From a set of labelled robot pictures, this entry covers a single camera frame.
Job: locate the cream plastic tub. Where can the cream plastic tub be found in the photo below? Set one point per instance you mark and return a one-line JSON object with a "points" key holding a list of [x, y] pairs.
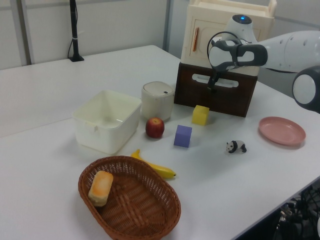
{"points": [[105, 140]]}

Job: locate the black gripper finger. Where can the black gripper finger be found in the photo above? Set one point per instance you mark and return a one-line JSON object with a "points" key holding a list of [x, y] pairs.
{"points": [[212, 83]]}

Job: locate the purple foam cube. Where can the purple foam cube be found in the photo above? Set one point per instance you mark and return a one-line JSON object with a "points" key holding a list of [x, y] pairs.
{"points": [[182, 136]]}

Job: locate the black pole stand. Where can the black pole stand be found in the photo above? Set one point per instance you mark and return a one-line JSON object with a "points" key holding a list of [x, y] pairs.
{"points": [[74, 30]]}

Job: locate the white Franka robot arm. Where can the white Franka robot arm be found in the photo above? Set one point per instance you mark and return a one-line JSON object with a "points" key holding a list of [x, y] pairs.
{"points": [[287, 50]]}

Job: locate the brown wicker basket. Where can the brown wicker basket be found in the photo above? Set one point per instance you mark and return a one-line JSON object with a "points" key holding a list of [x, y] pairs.
{"points": [[140, 205]]}

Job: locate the pink plate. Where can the pink plate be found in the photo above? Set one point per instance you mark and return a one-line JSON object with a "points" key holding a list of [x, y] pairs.
{"points": [[282, 130]]}

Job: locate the yellow foam cube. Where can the yellow foam cube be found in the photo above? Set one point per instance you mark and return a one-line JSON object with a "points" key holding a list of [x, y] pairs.
{"points": [[200, 115]]}

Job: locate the toasted bread loaf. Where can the toasted bread loaf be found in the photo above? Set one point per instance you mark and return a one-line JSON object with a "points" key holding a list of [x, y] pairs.
{"points": [[100, 187]]}

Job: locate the panda figurine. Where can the panda figurine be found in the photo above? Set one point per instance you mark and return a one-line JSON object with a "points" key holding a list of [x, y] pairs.
{"points": [[237, 145]]}

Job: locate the red apple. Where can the red apple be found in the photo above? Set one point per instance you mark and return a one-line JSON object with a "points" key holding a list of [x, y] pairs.
{"points": [[155, 127]]}

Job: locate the yellow banana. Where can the yellow banana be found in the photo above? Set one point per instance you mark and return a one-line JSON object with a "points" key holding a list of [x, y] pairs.
{"points": [[162, 171]]}

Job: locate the small cream lidded bin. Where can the small cream lidded bin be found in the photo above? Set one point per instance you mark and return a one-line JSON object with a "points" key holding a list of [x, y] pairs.
{"points": [[157, 100]]}

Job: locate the cream toy cabinet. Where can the cream toy cabinet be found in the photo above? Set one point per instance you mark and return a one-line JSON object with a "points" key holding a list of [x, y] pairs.
{"points": [[212, 22]]}

